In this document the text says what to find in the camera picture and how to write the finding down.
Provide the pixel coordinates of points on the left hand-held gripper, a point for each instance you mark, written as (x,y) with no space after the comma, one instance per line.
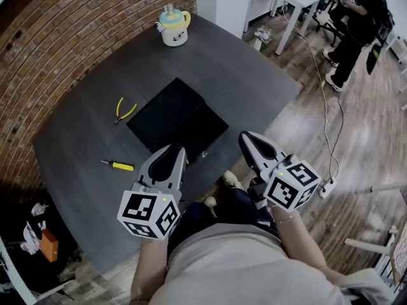
(140,206)

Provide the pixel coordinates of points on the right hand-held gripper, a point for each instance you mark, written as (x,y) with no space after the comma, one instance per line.
(286,189)

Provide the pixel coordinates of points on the black box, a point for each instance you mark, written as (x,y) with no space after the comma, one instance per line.
(171,113)

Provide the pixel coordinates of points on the person's left forearm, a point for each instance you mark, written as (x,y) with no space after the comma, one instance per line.
(147,265)

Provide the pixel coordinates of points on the person's right forearm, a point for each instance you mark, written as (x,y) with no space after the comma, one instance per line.
(299,243)

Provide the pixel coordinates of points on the orange box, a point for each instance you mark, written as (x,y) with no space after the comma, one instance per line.
(49,246)

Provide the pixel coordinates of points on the white power strip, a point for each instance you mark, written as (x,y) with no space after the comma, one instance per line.
(328,187)

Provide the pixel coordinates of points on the person's dark trousers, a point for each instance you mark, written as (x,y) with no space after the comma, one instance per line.
(235,208)

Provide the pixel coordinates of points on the person's beige shoe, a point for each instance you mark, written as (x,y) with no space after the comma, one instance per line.
(210,204)
(232,180)

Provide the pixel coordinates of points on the person's beige shirt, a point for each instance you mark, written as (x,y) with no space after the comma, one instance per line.
(241,265)

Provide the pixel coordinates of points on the white pole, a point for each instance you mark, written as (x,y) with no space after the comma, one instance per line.
(381,188)

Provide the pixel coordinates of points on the crumpled white paper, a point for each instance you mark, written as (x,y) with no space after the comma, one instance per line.
(31,238)

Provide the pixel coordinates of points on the white vase with flowers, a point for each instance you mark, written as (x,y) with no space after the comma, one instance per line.
(262,38)

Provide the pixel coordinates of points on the black office chair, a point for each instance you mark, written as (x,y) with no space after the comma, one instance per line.
(380,52)

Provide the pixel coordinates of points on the white wooden frame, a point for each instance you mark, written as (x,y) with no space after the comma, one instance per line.
(381,253)

